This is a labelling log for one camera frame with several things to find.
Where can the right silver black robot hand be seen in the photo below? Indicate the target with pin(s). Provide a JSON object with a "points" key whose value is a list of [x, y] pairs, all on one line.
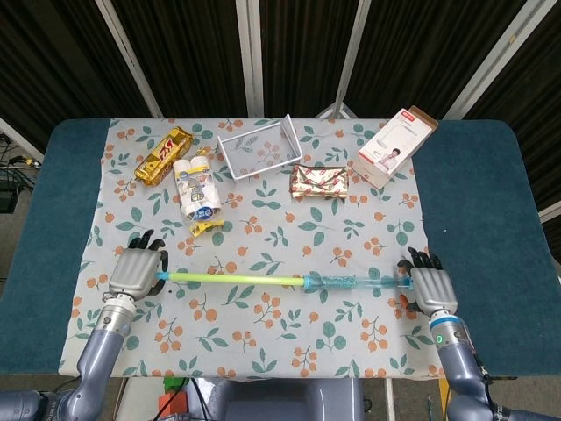
{"points": [[431, 287]]}

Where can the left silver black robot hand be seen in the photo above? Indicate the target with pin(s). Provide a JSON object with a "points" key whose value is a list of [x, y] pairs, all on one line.
{"points": [[133, 274]]}

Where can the blue green telescopic stick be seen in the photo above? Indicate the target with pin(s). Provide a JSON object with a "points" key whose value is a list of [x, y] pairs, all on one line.
{"points": [[245, 279]]}

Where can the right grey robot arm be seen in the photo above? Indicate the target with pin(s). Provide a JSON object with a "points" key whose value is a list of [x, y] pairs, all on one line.
{"points": [[460, 364]]}

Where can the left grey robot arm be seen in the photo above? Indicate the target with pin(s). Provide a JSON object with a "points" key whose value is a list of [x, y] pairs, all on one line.
{"points": [[101, 346]]}

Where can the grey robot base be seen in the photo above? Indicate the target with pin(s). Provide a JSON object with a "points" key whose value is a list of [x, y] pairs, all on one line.
{"points": [[291, 401]]}

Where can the yellow clip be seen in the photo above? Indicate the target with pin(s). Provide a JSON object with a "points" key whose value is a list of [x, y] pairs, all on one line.
{"points": [[205, 227]]}

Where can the teal table cover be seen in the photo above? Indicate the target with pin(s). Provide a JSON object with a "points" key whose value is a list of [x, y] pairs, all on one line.
{"points": [[477, 197]]}

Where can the green plastic piece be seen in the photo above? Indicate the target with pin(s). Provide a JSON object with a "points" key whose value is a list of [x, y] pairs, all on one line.
{"points": [[173, 383]]}

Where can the white table leg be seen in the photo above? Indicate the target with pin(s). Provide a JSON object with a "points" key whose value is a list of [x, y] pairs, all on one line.
{"points": [[390, 399]]}

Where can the gold snack package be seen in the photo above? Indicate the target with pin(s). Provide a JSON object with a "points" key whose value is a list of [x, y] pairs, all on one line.
{"points": [[164, 156]]}

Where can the orange block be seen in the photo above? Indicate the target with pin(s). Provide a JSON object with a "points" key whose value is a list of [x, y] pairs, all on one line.
{"points": [[172, 403]]}

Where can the white lamp box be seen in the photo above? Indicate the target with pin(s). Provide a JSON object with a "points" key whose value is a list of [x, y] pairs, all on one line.
{"points": [[392, 151]]}

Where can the black floor box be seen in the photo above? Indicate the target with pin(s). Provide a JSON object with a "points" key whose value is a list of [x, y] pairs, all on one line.
{"points": [[6, 197]]}

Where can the gold red patterned pouch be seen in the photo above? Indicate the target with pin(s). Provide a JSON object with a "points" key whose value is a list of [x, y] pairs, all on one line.
{"points": [[319, 182]]}

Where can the floral print tablecloth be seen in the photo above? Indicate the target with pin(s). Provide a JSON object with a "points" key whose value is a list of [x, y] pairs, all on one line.
{"points": [[280, 210]]}

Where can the white screen frame post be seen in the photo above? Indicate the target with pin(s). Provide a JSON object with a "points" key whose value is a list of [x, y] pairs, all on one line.
{"points": [[250, 57], [352, 48], [491, 57], [129, 57], [19, 140]]}

